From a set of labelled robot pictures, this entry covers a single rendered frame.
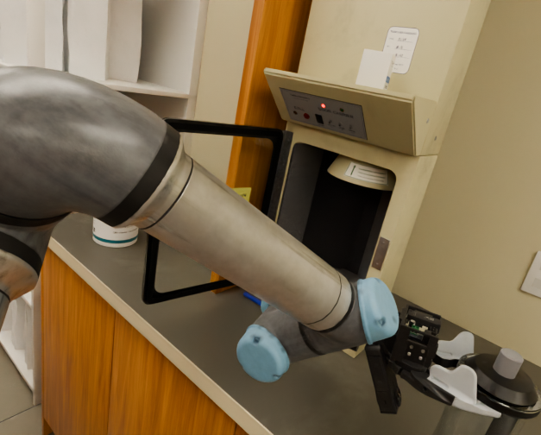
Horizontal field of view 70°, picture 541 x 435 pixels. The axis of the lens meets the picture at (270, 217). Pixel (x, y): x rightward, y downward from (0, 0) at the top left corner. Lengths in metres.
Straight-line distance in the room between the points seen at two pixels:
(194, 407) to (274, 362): 0.44
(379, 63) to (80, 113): 0.55
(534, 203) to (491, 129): 0.22
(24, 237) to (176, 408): 0.71
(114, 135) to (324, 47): 0.66
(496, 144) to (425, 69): 0.45
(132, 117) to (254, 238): 0.14
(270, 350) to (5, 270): 0.32
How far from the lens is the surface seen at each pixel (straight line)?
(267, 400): 0.79
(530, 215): 1.19
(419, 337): 0.62
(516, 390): 0.63
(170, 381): 0.98
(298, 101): 0.82
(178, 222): 0.32
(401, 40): 0.82
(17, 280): 0.37
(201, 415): 0.94
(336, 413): 0.81
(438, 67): 0.79
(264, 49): 0.91
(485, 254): 1.22
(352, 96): 0.72
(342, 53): 0.87
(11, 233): 0.36
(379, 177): 0.86
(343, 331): 0.48
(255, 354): 0.54
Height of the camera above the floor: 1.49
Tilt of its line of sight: 19 degrees down
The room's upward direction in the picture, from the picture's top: 12 degrees clockwise
